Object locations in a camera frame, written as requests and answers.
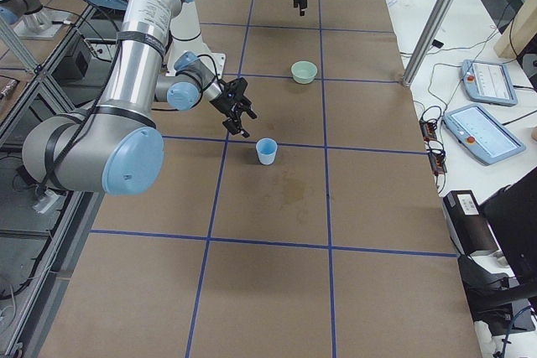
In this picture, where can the blue teach pendant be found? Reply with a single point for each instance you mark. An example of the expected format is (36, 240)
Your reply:
(488, 82)
(482, 135)

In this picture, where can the small black square device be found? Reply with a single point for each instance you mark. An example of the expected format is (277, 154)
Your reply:
(437, 44)

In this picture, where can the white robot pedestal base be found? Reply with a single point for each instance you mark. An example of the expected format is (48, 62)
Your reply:
(185, 33)

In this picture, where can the light blue plastic cup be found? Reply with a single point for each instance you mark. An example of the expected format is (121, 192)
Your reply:
(266, 149)

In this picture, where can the near blue teach pendant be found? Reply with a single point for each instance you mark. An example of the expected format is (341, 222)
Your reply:
(482, 135)

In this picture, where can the green ceramic bowl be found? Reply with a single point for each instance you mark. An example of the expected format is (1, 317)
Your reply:
(303, 72)

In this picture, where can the black power strip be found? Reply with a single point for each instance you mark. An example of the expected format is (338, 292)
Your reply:
(434, 147)

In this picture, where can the black printer box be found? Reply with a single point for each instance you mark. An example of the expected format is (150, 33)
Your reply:
(468, 228)

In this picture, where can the aluminium frame post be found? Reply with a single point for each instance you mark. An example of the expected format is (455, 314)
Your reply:
(431, 28)

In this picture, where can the far blue teach pendant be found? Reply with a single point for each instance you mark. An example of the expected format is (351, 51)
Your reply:
(488, 82)

